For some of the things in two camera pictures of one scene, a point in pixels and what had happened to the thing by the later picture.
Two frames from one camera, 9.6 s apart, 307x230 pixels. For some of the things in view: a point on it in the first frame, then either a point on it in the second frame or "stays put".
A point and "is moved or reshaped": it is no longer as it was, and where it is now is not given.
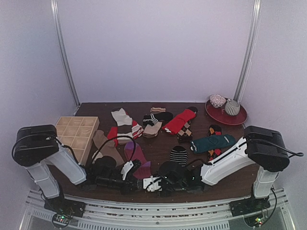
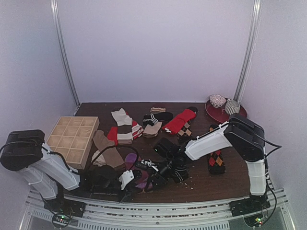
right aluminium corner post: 251,50 stays put
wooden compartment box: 77,132 stays put
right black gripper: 162,183 to 164,170
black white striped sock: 155,118 stays put
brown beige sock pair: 108,148 stays put
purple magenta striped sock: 133,152 is moved or reshaped
